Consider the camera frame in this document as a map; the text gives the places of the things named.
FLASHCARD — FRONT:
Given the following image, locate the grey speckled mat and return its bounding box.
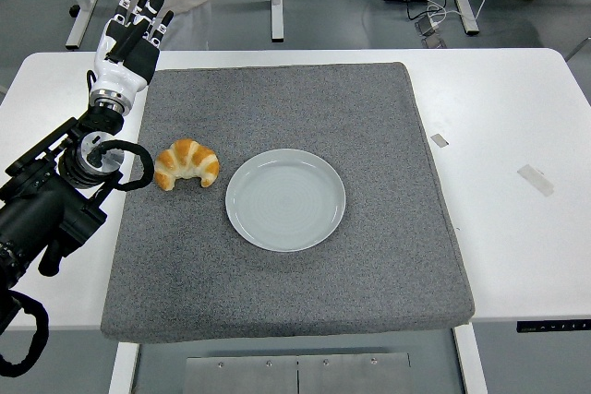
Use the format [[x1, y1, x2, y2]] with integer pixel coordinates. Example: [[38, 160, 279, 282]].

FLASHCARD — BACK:
[[100, 61, 476, 344]]

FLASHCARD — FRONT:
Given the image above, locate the long clear tape piece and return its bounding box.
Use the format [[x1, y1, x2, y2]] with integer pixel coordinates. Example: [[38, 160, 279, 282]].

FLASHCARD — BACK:
[[516, 164, 555, 197]]

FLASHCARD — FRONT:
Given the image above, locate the grey metal plate with screws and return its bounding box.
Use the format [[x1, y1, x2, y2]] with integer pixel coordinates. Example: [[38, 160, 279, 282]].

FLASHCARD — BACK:
[[184, 352, 412, 394]]

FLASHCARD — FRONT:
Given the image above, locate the grey metal bar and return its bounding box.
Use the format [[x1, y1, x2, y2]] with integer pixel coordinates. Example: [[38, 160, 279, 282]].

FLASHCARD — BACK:
[[565, 36, 591, 63]]

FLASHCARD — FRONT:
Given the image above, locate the pale grey round plate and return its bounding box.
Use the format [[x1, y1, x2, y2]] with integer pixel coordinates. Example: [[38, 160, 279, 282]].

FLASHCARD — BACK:
[[224, 148, 347, 254]]

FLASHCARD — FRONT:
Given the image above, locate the black table control panel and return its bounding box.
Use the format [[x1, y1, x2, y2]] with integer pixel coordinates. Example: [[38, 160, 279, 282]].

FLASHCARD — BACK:
[[516, 319, 591, 334]]

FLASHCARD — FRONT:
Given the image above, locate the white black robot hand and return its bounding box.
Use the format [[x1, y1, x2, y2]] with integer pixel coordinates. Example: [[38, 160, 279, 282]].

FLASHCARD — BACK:
[[90, 0, 175, 97]]

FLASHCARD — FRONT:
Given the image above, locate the golden croissant bread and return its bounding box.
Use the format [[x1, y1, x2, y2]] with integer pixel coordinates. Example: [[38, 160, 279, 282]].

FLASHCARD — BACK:
[[153, 137, 222, 192]]

